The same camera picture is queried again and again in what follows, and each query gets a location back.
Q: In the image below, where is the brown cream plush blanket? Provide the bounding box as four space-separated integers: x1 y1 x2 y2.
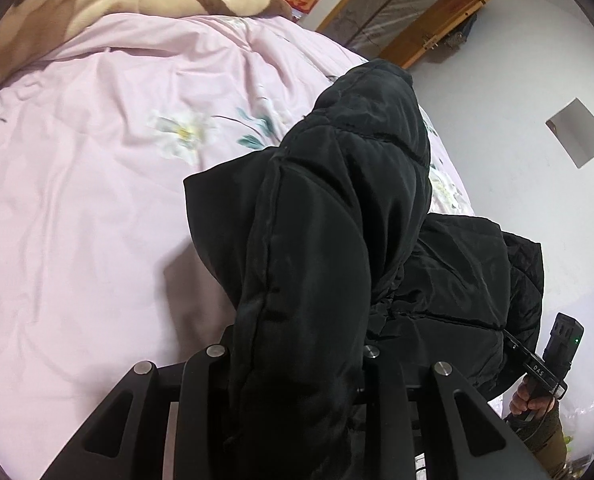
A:
0 0 294 103

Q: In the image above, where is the pink floral quilt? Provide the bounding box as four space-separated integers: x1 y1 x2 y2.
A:
0 12 478 480

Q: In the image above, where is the grey wall panel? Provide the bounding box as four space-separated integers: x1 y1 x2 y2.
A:
545 97 594 170

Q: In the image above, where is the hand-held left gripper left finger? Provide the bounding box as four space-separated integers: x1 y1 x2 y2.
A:
40 329 235 480

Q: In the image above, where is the hanging patterned bag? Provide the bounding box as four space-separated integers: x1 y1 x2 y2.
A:
446 12 478 51

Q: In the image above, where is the black puffer jacket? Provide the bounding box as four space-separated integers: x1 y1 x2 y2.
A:
183 59 545 480

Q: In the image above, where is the wooden framed door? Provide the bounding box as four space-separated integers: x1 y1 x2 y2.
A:
315 0 504 70

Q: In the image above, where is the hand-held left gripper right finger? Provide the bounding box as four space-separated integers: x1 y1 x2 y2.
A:
359 341 552 480

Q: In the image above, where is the person's right forearm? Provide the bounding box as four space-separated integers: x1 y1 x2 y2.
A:
506 402 572 479

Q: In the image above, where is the person's right hand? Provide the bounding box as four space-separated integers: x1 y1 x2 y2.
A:
508 379 560 420

